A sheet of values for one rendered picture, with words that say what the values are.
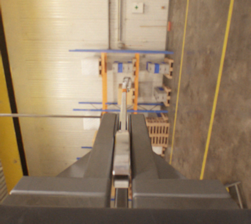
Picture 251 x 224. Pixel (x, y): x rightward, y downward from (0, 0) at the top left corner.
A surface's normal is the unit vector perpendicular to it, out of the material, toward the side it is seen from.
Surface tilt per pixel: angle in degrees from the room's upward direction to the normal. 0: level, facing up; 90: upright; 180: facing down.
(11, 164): 90
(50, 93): 90
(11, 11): 90
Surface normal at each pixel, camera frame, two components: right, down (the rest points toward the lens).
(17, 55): 0.00, 0.29
